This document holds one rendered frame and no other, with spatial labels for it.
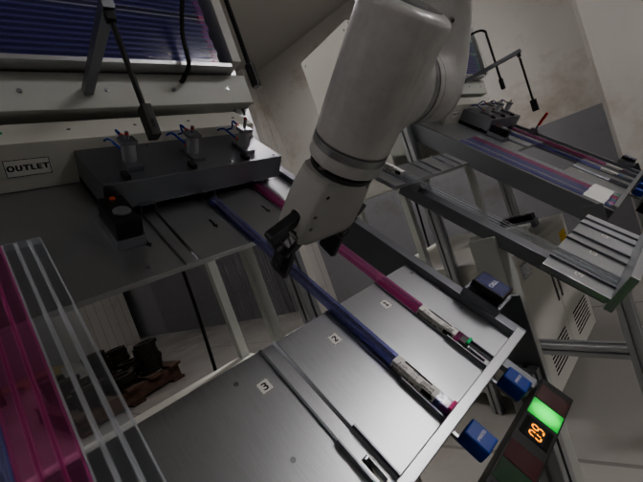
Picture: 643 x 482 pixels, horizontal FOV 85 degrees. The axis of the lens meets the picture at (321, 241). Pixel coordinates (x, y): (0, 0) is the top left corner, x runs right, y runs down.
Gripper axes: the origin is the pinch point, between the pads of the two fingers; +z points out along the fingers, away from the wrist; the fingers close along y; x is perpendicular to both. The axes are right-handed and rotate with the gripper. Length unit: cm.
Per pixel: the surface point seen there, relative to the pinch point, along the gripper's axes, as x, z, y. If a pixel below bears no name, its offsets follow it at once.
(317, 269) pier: -124, 243, -210
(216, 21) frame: -62, -10, -20
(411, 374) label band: 20.5, 0.0, 0.4
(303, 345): 9.7, 3.4, 7.3
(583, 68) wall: -43, -15, -292
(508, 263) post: 18, 7, -49
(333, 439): 19.7, 1.7, 12.2
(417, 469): 26.4, -1.7, 9.0
